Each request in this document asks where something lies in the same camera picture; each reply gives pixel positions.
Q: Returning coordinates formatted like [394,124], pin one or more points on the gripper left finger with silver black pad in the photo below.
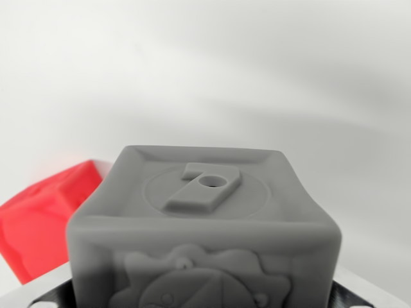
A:
[48,293]

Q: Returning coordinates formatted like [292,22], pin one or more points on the gripper right finger with silver black pad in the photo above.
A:
[363,293]

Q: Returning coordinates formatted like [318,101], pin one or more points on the grey embossed number cube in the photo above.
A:
[205,231]

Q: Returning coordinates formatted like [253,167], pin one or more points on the red embossed cube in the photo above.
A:
[38,224]

